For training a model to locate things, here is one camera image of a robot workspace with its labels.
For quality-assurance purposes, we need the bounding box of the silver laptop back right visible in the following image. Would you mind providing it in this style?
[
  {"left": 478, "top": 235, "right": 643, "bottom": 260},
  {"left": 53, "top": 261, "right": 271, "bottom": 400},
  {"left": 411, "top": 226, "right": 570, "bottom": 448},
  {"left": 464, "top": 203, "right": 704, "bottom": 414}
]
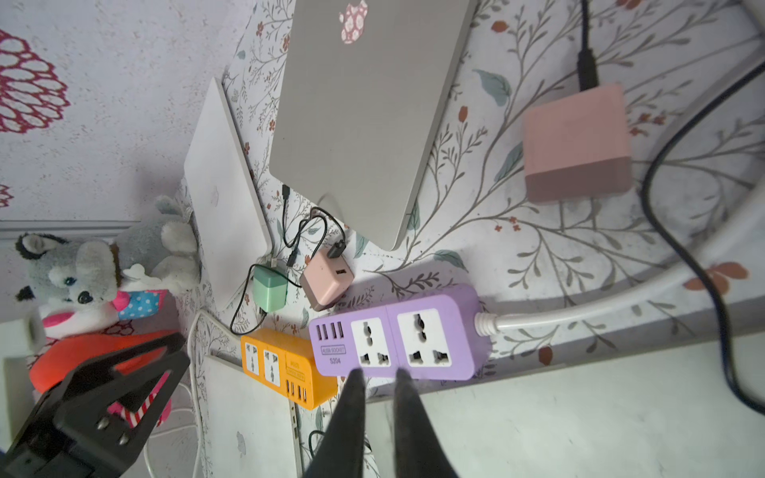
[{"left": 269, "top": 0, "right": 476, "bottom": 251}]

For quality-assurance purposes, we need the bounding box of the white pink plush top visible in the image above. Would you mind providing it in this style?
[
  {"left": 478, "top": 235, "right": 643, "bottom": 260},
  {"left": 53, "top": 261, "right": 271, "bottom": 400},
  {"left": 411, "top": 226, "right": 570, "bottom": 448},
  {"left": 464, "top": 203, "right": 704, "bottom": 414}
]
[{"left": 38, "top": 290, "right": 169, "bottom": 340}]

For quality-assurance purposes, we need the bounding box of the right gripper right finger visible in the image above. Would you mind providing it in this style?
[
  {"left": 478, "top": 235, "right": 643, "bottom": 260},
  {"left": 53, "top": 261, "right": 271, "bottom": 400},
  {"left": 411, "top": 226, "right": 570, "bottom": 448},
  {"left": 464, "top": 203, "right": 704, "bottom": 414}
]
[{"left": 394, "top": 368, "right": 457, "bottom": 477}]

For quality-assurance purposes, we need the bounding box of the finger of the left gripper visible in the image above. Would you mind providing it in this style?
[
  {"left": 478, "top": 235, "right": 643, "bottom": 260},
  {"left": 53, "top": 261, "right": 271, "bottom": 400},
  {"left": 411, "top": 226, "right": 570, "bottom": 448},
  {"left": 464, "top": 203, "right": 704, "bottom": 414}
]
[{"left": 23, "top": 332, "right": 190, "bottom": 472}]

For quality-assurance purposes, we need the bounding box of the white power cable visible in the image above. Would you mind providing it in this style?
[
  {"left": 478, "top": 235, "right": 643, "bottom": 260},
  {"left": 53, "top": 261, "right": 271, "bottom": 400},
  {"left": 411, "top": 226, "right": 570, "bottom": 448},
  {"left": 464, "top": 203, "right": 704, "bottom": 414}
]
[
  {"left": 139, "top": 309, "right": 240, "bottom": 478},
  {"left": 474, "top": 172, "right": 765, "bottom": 337}
]

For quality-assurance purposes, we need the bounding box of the white laptop back left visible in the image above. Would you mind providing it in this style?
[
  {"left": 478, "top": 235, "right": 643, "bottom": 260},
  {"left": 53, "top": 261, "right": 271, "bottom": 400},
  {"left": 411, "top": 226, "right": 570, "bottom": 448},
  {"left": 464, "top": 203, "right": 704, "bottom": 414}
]
[{"left": 184, "top": 78, "right": 272, "bottom": 310}]

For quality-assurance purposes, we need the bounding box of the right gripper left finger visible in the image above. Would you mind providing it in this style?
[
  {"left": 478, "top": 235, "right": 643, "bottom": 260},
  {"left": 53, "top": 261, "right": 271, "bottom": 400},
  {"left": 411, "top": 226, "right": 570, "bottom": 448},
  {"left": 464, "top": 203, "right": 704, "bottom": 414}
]
[{"left": 304, "top": 368, "right": 366, "bottom": 477}]

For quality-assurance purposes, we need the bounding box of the white laptop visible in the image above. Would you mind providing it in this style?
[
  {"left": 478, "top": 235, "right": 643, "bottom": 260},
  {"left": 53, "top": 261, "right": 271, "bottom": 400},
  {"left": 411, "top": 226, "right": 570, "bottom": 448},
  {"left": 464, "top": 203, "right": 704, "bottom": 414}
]
[
  {"left": 203, "top": 356, "right": 302, "bottom": 477},
  {"left": 184, "top": 78, "right": 272, "bottom": 310}
]

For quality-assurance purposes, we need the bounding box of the orange power strip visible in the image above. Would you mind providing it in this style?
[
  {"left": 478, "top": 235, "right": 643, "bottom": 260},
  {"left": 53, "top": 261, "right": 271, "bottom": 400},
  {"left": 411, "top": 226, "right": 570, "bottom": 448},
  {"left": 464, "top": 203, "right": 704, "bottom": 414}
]
[{"left": 240, "top": 329, "right": 339, "bottom": 410}]

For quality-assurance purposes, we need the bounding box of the white power cable right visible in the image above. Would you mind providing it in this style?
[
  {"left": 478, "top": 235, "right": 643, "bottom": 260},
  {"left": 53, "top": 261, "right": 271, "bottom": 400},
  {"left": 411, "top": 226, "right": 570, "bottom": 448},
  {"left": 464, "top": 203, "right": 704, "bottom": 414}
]
[{"left": 474, "top": 172, "right": 765, "bottom": 337}]

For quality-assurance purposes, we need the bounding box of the white laptop front left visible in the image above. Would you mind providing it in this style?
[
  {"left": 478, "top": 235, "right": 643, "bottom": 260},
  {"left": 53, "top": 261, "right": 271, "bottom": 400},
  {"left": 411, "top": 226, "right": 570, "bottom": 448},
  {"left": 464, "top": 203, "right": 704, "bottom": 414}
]
[{"left": 203, "top": 356, "right": 302, "bottom": 477}]

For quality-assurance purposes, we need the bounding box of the white pink plush striped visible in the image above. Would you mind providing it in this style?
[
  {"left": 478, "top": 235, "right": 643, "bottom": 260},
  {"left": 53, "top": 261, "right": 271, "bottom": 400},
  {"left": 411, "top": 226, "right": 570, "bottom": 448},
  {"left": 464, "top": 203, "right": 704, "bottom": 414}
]
[{"left": 108, "top": 372, "right": 169, "bottom": 428}]

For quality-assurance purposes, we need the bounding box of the floral table mat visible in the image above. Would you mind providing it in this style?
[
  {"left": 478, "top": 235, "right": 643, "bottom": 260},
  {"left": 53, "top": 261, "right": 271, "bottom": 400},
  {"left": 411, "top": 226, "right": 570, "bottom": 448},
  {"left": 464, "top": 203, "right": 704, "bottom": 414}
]
[{"left": 223, "top": 1, "right": 764, "bottom": 382}]

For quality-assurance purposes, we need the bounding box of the pink charger plug purple strip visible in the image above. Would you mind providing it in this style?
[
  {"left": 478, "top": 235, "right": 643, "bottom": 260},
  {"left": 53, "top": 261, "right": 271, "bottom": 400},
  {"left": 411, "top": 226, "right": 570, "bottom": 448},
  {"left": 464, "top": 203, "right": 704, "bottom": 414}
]
[{"left": 523, "top": 84, "right": 633, "bottom": 204}]

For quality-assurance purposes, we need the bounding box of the silver laptop front right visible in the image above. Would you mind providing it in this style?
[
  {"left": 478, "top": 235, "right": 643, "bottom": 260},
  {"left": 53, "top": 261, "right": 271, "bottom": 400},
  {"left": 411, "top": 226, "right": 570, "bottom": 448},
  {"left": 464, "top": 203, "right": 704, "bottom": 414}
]
[{"left": 363, "top": 331, "right": 765, "bottom": 478}]

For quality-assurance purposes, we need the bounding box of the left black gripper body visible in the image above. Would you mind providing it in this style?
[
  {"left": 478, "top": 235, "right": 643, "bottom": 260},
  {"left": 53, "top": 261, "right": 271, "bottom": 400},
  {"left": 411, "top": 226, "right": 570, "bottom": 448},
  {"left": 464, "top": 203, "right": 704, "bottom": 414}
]
[{"left": 1, "top": 420, "right": 90, "bottom": 478}]

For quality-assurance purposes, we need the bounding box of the silver laptop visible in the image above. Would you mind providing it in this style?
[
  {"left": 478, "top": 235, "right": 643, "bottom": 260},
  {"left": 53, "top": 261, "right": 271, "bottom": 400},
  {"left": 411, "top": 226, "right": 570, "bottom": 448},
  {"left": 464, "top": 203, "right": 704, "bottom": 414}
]
[
  {"left": 363, "top": 331, "right": 765, "bottom": 478},
  {"left": 269, "top": 0, "right": 476, "bottom": 251}
]

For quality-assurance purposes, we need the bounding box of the orange fox plush toy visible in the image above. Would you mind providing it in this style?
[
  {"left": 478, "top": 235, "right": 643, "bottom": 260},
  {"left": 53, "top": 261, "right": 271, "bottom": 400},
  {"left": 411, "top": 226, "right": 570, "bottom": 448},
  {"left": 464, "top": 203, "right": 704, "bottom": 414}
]
[{"left": 29, "top": 331, "right": 175, "bottom": 394}]

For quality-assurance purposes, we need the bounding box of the purple power strip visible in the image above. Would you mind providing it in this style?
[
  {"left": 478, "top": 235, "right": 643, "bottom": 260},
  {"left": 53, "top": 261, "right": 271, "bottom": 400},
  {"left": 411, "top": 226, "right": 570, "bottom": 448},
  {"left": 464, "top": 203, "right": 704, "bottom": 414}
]
[{"left": 309, "top": 285, "right": 491, "bottom": 380}]

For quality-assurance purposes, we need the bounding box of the green charger plug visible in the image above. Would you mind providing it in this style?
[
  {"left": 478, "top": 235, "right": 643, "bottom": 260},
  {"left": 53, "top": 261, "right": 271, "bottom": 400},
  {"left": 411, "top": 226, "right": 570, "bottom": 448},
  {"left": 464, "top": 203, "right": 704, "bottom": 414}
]
[{"left": 250, "top": 266, "right": 288, "bottom": 313}]

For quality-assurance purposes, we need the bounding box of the white power cable left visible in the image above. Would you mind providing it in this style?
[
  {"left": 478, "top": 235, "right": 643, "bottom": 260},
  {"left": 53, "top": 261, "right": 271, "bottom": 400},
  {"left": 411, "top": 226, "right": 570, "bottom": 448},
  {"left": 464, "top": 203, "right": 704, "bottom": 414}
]
[{"left": 139, "top": 309, "right": 240, "bottom": 478}]

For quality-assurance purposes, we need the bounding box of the grey husky plush toy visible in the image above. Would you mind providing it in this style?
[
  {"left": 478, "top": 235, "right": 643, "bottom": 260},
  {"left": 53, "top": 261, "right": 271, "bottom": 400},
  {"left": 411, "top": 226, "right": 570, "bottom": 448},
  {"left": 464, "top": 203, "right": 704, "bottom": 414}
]
[{"left": 15, "top": 196, "right": 201, "bottom": 308}]

